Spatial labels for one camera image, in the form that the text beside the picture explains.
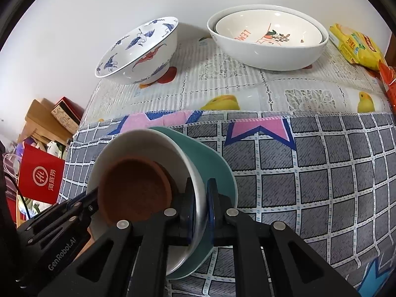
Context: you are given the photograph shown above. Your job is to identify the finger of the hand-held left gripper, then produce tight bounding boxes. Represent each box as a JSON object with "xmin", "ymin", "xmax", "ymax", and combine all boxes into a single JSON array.
[
  {"xmin": 40, "ymin": 189, "xmax": 99, "ymax": 220},
  {"xmin": 46, "ymin": 200, "xmax": 99, "ymax": 232}
]

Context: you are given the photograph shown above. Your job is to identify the red chip bag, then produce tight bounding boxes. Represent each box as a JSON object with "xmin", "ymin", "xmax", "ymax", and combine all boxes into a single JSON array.
[{"xmin": 378, "ymin": 60, "xmax": 396, "ymax": 112}]

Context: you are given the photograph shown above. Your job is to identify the red paper bag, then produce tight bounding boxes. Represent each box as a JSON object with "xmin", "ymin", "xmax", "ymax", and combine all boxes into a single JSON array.
[{"xmin": 17, "ymin": 143, "xmax": 66, "ymax": 205}]

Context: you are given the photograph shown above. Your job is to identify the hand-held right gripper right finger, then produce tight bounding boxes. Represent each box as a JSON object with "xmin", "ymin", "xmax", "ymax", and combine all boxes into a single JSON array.
[{"xmin": 207, "ymin": 178, "xmax": 361, "ymax": 297}]

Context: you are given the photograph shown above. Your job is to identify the yellow chip bag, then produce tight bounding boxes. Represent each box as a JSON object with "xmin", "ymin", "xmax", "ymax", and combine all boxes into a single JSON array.
[{"xmin": 328, "ymin": 23, "xmax": 387, "ymax": 72}]

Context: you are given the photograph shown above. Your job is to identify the cream fruit printed bowl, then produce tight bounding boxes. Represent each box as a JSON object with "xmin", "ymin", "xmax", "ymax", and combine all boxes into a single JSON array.
[{"xmin": 214, "ymin": 10, "xmax": 323, "ymax": 46}]

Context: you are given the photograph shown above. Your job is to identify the large white bowl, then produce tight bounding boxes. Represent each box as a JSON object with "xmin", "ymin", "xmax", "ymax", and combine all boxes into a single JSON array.
[{"xmin": 207, "ymin": 4, "xmax": 329, "ymax": 71}]

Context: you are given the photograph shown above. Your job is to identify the red patterned box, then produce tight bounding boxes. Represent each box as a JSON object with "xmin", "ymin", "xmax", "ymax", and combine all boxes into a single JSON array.
[{"xmin": 51, "ymin": 97, "xmax": 86, "ymax": 134}]

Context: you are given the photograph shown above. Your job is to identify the teal plates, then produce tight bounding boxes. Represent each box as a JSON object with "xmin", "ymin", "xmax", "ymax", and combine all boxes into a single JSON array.
[{"xmin": 148, "ymin": 126, "xmax": 239, "ymax": 279}]

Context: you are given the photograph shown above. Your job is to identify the grey checked cloth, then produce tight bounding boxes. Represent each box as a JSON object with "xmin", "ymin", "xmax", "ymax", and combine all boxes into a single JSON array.
[{"xmin": 60, "ymin": 111, "xmax": 396, "ymax": 297}]

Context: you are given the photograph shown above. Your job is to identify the small brown bowl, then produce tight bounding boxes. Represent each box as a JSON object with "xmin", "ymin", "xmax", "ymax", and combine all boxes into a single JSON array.
[{"xmin": 97, "ymin": 158, "xmax": 174, "ymax": 226}]

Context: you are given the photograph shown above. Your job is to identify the blue crane patterned bowl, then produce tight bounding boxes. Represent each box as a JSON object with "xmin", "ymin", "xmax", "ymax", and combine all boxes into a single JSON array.
[{"xmin": 95, "ymin": 17, "xmax": 179, "ymax": 85}]

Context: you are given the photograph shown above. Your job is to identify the plain white bowl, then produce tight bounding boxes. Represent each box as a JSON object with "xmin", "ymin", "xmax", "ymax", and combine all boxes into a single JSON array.
[{"xmin": 87, "ymin": 129, "xmax": 206, "ymax": 277}]

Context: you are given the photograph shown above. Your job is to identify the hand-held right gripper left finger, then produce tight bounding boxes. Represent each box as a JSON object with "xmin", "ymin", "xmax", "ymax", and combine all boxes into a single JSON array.
[{"xmin": 37, "ymin": 176, "xmax": 198, "ymax": 297}]

